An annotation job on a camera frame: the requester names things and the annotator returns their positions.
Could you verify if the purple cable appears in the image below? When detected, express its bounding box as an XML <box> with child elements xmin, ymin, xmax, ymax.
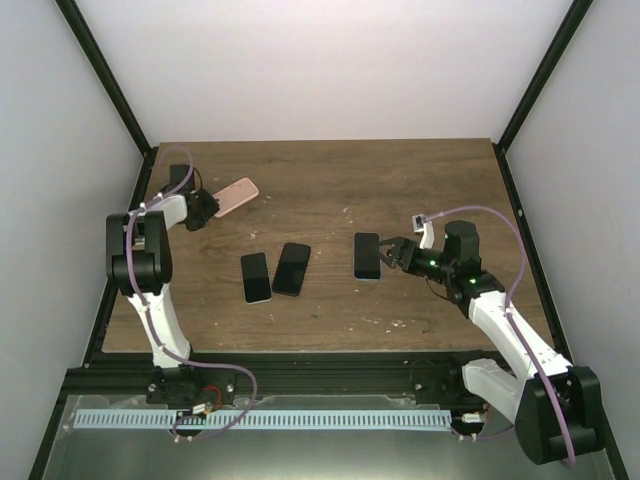
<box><xmin>424</xmin><ymin>205</ymin><xmax>576</xmax><ymax>469</ymax></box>
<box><xmin>125</xmin><ymin>144</ymin><xmax>260</xmax><ymax>444</ymax></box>

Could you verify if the right black frame post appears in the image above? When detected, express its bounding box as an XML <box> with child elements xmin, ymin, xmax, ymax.
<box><xmin>497</xmin><ymin>0</ymin><xmax>595</xmax><ymax>151</ymax></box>

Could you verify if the left black frame post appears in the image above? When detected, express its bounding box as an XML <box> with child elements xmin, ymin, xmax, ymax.
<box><xmin>53</xmin><ymin>0</ymin><xmax>152</xmax><ymax>154</ymax></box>

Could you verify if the pink phone case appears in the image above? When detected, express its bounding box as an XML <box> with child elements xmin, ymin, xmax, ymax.
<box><xmin>213</xmin><ymin>178</ymin><xmax>259</xmax><ymax>218</ymax></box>

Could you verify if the white silver smartphone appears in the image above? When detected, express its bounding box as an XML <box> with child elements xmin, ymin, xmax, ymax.
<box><xmin>240</xmin><ymin>252</ymin><xmax>272</xmax><ymax>304</ymax></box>

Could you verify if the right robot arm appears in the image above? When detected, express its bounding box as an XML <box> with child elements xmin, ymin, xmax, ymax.
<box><xmin>372</xmin><ymin>215</ymin><xmax>605</xmax><ymax>465</ymax></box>

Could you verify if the light blue cable duct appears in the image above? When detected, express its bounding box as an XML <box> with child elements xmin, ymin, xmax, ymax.
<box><xmin>72</xmin><ymin>409</ymin><xmax>452</xmax><ymax>432</ymax></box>

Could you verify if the black phone case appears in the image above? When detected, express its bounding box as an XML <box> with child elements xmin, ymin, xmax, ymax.
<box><xmin>272</xmin><ymin>242</ymin><xmax>311</xmax><ymax>297</ymax></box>

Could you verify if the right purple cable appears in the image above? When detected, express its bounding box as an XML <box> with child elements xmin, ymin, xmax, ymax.
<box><xmin>424</xmin><ymin>205</ymin><xmax>576</xmax><ymax>469</ymax></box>

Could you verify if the black frame post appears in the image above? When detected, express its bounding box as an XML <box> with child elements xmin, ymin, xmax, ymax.
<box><xmin>497</xmin><ymin>0</ymin><xmax>595</xmax><ymax>151</ymax></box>
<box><xmin>53</xmin><ymin>0</ymin><xmax>152</xmax><ymax>154</ymax></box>

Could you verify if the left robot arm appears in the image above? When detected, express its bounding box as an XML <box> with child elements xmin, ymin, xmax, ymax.
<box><xmin>106</xmin><ymin>164</ymin><xmax>219</xmax><ymax>370</ymax></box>

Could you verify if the clear magsafe phone case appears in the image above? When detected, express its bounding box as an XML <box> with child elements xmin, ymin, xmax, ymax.
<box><xmin>353</xmin><ymin>232</ymin><xmax>384</xmax><ymax>282</ymax></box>

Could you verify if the black aluminium front rail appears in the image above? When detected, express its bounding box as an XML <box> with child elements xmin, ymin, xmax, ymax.
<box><xmin>61</xmin><ymin>350</ymin><xmax>482</xmax><ymax>404</ymax></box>

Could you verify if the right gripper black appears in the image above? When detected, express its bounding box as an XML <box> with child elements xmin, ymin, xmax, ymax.
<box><xmin>370</xmin><ymin>238</ymin><xmax>454</xmax><ymax>282</ymax></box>

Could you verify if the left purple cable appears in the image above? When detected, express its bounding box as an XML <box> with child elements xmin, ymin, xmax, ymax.
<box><xmin>125</xmin><ymin>144</ymin><xmax>260</xmax><ymax>444</ymax></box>

